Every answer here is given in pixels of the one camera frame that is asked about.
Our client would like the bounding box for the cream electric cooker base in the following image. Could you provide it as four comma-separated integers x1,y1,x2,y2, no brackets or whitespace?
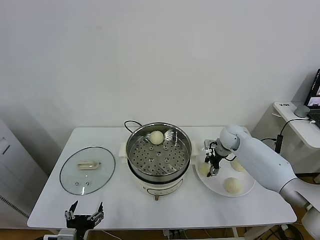
118,141,200,202

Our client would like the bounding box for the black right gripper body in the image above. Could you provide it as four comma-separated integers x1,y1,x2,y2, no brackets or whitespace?
210,147,227,170

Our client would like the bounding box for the black adapter cable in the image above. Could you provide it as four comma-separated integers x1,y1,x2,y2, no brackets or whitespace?
259,118,317,155

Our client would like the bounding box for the black cooker power cord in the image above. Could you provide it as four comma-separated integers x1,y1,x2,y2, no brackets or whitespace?
124,120,144,135

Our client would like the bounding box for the round glass pot lid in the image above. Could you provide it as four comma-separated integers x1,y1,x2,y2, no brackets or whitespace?
59,146,117,196

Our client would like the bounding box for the white floor cabinet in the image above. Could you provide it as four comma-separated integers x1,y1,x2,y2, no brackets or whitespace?
0,117,50,230

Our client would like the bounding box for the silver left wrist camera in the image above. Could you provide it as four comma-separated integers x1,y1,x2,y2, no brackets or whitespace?
57,227,76,240

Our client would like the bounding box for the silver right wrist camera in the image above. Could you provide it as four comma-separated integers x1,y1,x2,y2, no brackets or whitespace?
203,139,218,154

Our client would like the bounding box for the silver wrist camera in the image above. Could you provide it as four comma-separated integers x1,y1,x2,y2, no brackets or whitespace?
203,139,218,154
57,227,76,240

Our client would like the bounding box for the white steamed baozi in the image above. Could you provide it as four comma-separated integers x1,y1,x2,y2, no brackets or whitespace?
149,130,165,146
198,162,211,178
230,159,247,173
223,176,244,195

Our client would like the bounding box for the black laptop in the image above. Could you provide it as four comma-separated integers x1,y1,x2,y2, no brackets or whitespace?
304,68,320,121

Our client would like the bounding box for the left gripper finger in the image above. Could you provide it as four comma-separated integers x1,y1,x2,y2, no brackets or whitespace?
64,199,79,221
87,201,105,222

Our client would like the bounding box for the stainless steel steamer basket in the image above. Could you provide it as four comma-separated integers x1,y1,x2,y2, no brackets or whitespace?
125,121,193,177

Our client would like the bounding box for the white round plate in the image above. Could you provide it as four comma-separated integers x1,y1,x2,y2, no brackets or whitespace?
194,149,257,198

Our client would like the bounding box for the white side desk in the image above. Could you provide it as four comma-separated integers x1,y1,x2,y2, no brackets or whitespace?
272,101,320,151

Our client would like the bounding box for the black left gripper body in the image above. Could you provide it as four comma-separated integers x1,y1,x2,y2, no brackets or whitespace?
65,214,97,235

